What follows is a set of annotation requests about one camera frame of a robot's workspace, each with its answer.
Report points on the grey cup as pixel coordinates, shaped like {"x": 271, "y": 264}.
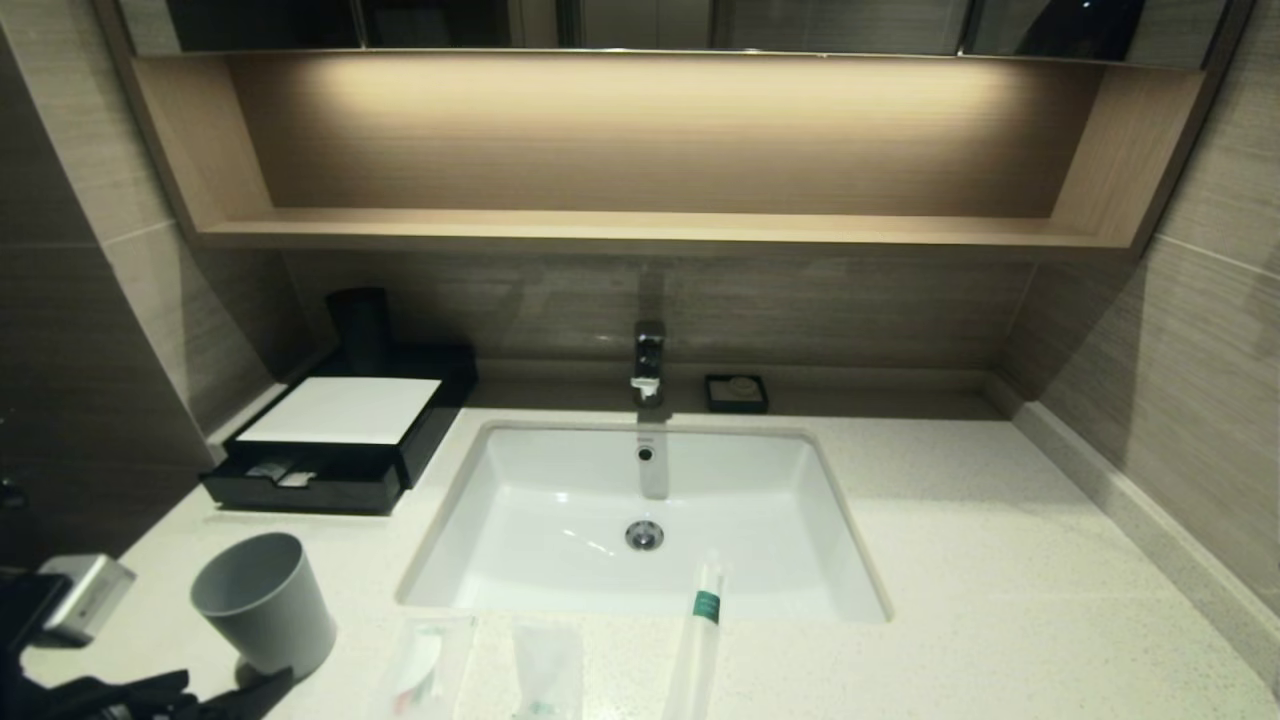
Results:
{"x": 265, "y": 610}

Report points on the chrome sink drain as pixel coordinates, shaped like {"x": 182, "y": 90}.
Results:
{"x": 644, "y": 535}

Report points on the black cup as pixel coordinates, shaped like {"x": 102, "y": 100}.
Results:
{"x": 360, "y": 330}

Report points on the clear packet with green item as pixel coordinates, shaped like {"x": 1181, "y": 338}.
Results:
{"x": 548, "y": 670}

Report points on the small white sachet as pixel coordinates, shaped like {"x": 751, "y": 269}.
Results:
{"x": 298, "y": 480}

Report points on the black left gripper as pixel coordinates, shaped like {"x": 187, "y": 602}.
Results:
{"x": 60, "y": 700}

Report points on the mirror cabinet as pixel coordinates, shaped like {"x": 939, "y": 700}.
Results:
{"x": 800, "y": 25}

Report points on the round white soap bar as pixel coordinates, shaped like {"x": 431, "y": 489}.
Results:
{"x": 742, "y": 386}

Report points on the small grey sachet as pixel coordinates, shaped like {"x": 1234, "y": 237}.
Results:
{"x": 266, "y": 469}

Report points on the chrome faucet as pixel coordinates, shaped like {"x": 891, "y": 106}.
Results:
{"x": 648, "y": 360}

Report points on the black amenity tray with drawer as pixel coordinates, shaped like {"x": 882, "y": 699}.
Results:
{"x": 340, "y": 490}

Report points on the white sink basin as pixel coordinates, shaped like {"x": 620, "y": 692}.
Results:
{"x": 540, "y": 520}

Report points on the long packet with green band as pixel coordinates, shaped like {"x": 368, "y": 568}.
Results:
{"x": 706, "y": 605}

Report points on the wooden wall shelf niche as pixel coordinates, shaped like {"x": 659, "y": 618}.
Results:
{"x": 640, "y": 230}

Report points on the black soap dish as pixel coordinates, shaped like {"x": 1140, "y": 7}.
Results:
{"x": 715, "y": 402}

